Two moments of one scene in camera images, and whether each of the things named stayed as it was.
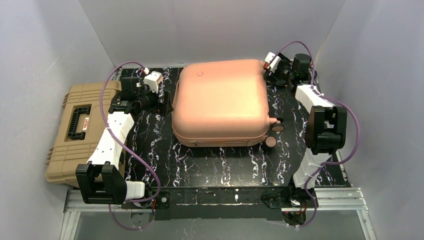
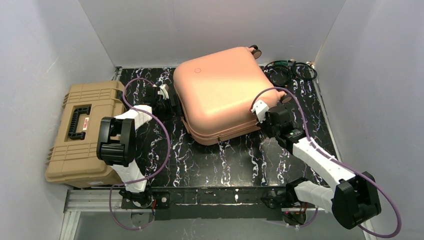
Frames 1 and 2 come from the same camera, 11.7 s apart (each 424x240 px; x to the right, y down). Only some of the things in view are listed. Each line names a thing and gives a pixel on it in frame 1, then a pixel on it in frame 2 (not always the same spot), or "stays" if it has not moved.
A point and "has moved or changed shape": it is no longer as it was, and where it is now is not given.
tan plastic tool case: [81, 115] stays
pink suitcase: [221, 103] has moved or changed shape
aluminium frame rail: [348, 199] stays
